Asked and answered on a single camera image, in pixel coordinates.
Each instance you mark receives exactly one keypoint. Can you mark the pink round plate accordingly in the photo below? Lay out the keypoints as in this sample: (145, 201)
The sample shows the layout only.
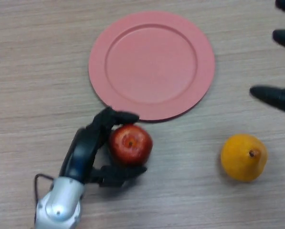
(151, 64)

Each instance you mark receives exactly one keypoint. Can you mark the red apple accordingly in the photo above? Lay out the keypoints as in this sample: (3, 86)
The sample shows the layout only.
(132, 145)

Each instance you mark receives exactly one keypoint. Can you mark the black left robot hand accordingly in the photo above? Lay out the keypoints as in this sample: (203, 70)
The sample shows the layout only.
(82, 152)

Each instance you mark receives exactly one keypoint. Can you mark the yellow pear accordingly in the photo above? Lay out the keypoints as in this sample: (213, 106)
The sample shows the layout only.
(242, 159)

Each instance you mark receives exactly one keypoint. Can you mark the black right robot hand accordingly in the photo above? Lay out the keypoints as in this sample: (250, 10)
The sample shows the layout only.
(273, 96)

